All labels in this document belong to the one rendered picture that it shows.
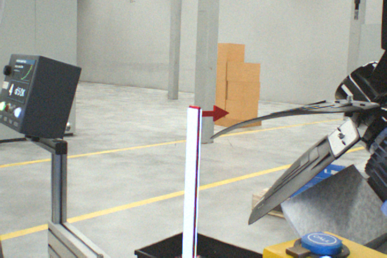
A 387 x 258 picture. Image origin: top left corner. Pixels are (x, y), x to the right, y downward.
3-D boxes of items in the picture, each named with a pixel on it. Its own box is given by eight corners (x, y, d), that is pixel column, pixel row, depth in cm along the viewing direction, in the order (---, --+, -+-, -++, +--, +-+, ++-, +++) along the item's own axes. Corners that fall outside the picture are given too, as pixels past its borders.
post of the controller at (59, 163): (67, 222, 114) (67, 141, 112) (54, 224, 113) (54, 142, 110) (62, 219, 117) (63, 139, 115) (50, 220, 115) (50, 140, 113)
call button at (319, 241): (349, 256, 48) (351, 239, 48) (323, 264, 46) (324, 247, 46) (318, 243, 52) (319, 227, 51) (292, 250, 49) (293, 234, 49)
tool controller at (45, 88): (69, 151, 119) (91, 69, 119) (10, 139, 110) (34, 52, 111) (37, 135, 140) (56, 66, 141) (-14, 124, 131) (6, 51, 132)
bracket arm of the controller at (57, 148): (67, 154, 112) (68, 141, 112) (54, 155, 111) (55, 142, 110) (37, 138, 132) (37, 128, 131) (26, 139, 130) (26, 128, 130)
